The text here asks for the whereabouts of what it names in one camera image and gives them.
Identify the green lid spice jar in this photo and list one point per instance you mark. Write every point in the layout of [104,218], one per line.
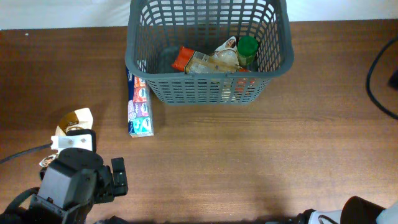
[247,48]

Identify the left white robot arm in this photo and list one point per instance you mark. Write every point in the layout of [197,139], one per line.
[71,185]

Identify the grey plastic shopping basket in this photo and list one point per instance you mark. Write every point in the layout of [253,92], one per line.
[157,29]

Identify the red spaghetti packet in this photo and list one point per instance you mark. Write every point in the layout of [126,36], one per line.
[192,61]

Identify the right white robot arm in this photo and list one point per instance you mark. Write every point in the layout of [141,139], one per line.
[355,210]

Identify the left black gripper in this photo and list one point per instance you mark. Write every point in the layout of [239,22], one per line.
[109,190]

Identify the brown white snack bag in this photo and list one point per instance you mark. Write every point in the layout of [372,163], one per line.
[78,119]

